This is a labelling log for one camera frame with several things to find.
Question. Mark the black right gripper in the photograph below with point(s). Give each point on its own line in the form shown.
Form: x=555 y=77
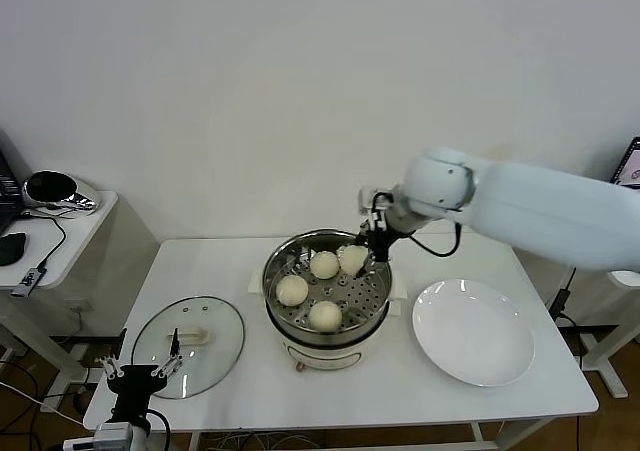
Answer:
x=382 y=241

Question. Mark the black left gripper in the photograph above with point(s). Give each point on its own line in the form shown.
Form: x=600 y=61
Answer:
x=132 y=386

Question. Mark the white steamed baozi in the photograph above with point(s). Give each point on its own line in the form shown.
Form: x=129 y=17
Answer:
x=352 y=260
x=325 y=264
x=291 y=291
x=325 y=316

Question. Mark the round glass pot lid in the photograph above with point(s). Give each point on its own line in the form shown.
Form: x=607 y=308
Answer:
x=210 y=351

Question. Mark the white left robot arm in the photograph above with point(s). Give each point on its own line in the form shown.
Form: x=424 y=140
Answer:
x=141 y=438

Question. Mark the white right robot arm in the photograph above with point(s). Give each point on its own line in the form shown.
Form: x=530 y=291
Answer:
x=525 y=211

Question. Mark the steel steamer basket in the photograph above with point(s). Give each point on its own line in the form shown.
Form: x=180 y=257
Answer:
x=367 y=296

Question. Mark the cream electric pot base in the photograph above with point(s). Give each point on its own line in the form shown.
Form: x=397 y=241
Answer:
x=325 y=356

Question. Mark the round white plate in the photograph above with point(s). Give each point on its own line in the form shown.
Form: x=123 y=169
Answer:
x=470 y=331

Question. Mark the black computer mouse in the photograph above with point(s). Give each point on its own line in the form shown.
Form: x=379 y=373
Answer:
x=12 y=247

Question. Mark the shiny chrome helmet-shaped device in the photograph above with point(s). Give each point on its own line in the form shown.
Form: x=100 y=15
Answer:
x=55 y=191

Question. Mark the black power adapter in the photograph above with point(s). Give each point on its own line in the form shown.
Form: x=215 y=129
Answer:
x=560 y=301

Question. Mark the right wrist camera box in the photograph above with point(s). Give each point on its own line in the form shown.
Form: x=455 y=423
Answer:
x=369 y=201

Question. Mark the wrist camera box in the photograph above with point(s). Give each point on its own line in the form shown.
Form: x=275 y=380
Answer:
x=369 y=201
x=115 y=433

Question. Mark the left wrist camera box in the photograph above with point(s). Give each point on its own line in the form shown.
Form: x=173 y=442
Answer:
x=115 y=433

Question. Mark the white wall socket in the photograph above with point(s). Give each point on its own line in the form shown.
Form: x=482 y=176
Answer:
x=80 y=305

